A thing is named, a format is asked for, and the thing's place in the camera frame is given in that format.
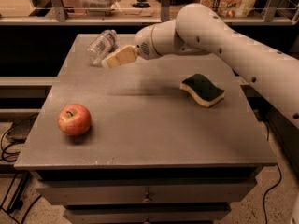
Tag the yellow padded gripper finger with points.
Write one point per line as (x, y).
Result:
(125, 55)

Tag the clear plastic water bottle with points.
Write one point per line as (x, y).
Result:
(101, 47)

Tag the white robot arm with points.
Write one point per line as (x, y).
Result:
(197, 30)

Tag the clear plastic container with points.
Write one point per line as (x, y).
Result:
(98, 7)

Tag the red apple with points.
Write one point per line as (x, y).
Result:
(74, 120)

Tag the green and yellow sponge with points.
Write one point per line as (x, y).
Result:
(202, 90)

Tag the grey drawer cabinet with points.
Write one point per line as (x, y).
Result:
(146, 135)

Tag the black power adapter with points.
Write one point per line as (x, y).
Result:
(19, 131)

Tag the metal drawer knob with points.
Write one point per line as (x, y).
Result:
(147, 198)

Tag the metal railing shelf frame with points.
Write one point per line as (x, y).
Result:
(265, 12)

